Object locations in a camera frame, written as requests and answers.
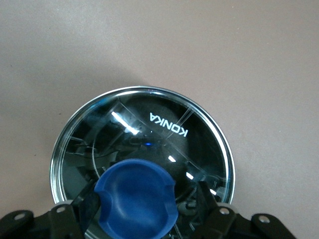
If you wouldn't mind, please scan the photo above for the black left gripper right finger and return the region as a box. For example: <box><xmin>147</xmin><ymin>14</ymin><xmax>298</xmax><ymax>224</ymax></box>
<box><xmin>191</xmin><ymin>181</ymin><xmax>297</xmax><ymax>239</ymax></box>

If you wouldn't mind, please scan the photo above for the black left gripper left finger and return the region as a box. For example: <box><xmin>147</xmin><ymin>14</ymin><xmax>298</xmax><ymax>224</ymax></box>
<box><xmin>0</xmin><ymin>180</ymin><xmax>101</xmax><ymax>239</ymax></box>

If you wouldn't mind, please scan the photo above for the glass lid with blue knob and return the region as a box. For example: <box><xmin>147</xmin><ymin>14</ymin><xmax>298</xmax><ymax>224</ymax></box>
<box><xmin>49</xmin><ymin>86</ymin><xmax>236</xmax><ymax>239</ymax></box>

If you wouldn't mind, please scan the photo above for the black pot with blue handle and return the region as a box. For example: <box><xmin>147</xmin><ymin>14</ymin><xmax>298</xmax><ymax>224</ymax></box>
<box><xmin>49</xmin><ymin>86</ymin><xmax>236</xmax><ymax>239</ymax></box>

